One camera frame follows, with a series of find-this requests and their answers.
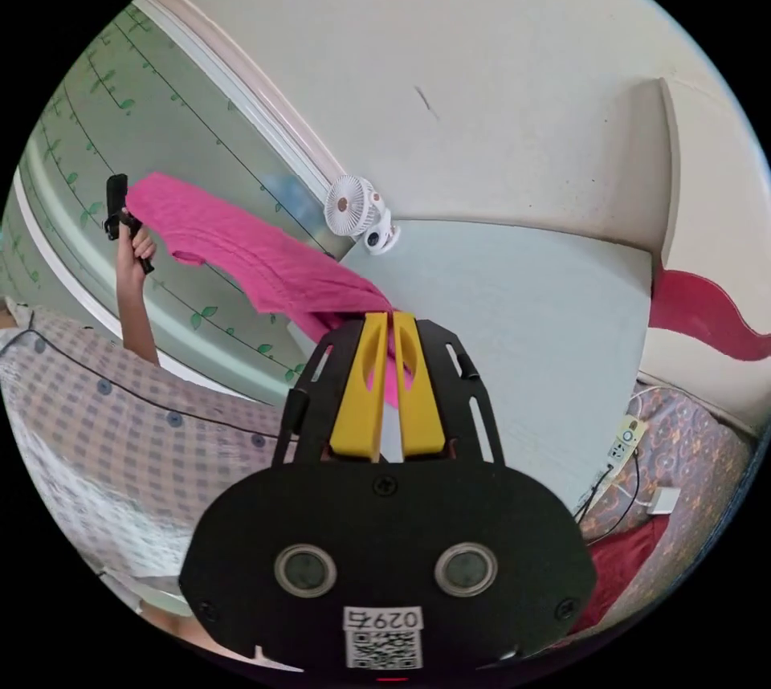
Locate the person's left forearm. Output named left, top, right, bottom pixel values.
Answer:
left=115, top=255, right=161, bottom=369

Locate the person's body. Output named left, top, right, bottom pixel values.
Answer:
left=0, top=302, right=302, bottom=651

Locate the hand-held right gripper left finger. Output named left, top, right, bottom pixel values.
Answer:
left=328, top=312, right=390, bottom=459

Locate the pink short sleeve shirt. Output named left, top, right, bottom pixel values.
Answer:
left=123, top=170, right=424, bottom=408

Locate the white charger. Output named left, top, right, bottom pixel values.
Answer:
left=645, top=486, right=683, bottom=518

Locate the white headboard with pink wave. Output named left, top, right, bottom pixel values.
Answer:
left=647, top=77, right=771, bottom=437

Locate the red cloth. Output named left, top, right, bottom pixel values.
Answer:
left=565, top=514, right=674, bottom=637

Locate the white clip fan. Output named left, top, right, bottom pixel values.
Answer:
left=324, top=173, right=403, bottom=256

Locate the frosted window with leaf print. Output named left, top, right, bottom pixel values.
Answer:
left=0, top=2, right=357, bottom=401

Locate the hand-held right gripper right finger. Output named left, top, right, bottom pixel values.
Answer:
left=392, top=312, right=447, bottom=459

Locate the person's right hand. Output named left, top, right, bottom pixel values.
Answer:
left=137, top=597, right=305, bottom=673

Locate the bed with patterned sheet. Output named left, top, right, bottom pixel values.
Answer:
left=575, top=385, right=761, bottom=639

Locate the person's left hand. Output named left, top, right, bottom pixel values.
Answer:
left=117, top=210, right=160, bottom=282

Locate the white power strip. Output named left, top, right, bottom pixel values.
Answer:
left=606, top=414, right=650, bottom=470

